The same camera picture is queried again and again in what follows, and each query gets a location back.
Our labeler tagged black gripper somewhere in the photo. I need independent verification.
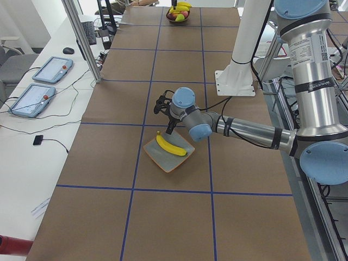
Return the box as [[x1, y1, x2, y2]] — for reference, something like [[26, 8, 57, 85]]
[[166, 109, 179, 135]]

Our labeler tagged yellow banana top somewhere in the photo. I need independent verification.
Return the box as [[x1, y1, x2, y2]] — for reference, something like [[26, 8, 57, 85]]
[[156, 131, 187, 157]]

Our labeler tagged yellow banana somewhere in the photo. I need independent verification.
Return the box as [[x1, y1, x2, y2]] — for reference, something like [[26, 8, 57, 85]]
[[156, 131, 187, 157], [175, 2, 192, 11]]

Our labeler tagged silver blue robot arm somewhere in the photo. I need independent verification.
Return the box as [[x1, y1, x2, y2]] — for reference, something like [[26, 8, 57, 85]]
[[165, 1, 347, 185]]

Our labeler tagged grey square plate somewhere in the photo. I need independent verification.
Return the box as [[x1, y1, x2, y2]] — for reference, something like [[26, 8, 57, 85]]
[[143, 130, 195, 173]]

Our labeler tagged woven brown fruit basket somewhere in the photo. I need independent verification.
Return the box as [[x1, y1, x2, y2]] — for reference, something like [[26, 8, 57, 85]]
[[166, 7, 190, 23]]

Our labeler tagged green apple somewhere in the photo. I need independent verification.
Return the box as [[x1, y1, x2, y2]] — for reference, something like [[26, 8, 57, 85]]
[[175, 14, 185, 22]]

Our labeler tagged dark red apple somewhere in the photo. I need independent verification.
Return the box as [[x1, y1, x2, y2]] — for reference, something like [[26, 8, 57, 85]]
[[166, 13, 178, 21]]

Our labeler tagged black computer mouse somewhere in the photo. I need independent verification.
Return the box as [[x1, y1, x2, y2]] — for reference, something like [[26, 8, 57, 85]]
[[63, 47, 75, 55]]

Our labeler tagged black keyboard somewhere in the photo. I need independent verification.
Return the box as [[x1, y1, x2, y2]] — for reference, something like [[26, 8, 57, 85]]
[[81, 21, 97, 45]]

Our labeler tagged blue teach pendant far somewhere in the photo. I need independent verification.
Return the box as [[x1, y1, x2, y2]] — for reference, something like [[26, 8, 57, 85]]
[[32, 57, 73, 84]]

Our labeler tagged blue teach pendant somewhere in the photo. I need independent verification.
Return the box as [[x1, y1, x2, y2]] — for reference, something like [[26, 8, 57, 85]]
[[8, 83, 56, 118], [32, 57, 73, 84]]

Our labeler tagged small black device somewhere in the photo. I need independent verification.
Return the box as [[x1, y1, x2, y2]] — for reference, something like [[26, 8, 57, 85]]
[[33, 135, 44, 146]]

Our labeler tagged blue teach pendant near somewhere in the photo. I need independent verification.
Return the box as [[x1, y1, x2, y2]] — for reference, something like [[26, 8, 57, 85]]
[[8, 83, 56, 118]]

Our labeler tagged red cylinder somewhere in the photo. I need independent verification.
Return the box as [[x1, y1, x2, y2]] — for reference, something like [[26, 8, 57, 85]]
[[0, 235, 33, 257]]

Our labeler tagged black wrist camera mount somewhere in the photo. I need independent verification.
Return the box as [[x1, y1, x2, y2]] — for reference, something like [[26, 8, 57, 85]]
[[153, 90, 173, 116]]

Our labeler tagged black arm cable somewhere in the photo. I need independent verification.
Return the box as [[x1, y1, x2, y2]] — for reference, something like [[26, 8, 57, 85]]
[[198, 96, 234, 112]]

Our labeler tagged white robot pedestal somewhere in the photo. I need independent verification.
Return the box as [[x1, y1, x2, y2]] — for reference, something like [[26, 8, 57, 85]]
[[215, 0, 273, 97]]

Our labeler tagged aluminium frame post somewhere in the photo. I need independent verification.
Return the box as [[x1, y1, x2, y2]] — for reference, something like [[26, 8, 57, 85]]
[[62, 0, 102, 83]]

